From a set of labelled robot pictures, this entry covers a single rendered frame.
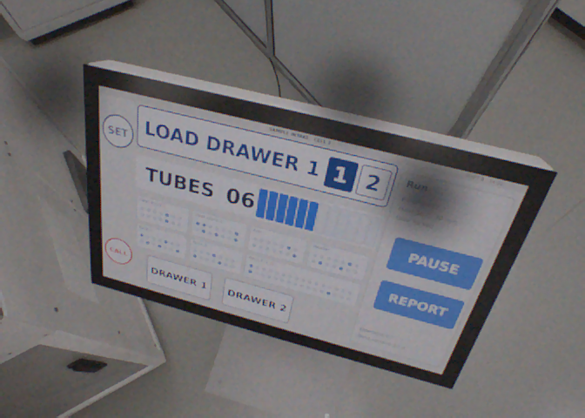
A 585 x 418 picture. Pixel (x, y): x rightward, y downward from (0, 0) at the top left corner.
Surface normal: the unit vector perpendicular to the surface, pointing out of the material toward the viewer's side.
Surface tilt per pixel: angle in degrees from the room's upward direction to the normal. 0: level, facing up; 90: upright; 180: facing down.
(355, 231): 50
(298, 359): 3
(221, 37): 0
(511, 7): 90
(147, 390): 0
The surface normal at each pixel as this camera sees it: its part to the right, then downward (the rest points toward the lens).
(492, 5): -0.81, 0.53
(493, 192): -0.21, 0.39
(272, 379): -0.01, -0.39
